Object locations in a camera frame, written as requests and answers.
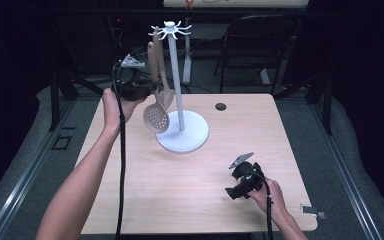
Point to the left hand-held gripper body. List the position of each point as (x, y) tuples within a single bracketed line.
[(131, 85)]

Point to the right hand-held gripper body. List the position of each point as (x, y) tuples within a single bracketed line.
[(250, 178)]

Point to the beige perforated skimmer spoon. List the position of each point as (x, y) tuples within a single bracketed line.
[(156, 118)]

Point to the beige slotted spatula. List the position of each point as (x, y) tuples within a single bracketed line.
[(158, 43)]

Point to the white utensil rack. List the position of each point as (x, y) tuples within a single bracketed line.
[(186, 133)]

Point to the person's right hand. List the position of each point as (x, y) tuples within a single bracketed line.
[(271, 198)]

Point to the person's left hand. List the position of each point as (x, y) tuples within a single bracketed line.
[(113, 110)]

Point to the dark equipment with red light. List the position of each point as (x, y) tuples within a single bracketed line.
[(90, 40)]

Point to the white table foot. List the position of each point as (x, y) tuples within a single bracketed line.
[(265, 77)]

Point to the black chair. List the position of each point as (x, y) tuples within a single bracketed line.
[(256, 50)]

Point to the white table leg post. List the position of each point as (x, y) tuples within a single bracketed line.
[(187, 63)]

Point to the grey table bracket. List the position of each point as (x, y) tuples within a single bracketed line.
[(311, 210)]

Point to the black metal frame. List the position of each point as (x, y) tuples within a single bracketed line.
[(55, 100), (327, 106)]

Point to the aluminium floor rail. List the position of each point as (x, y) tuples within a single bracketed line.
[(23, 180), (346, 180)]

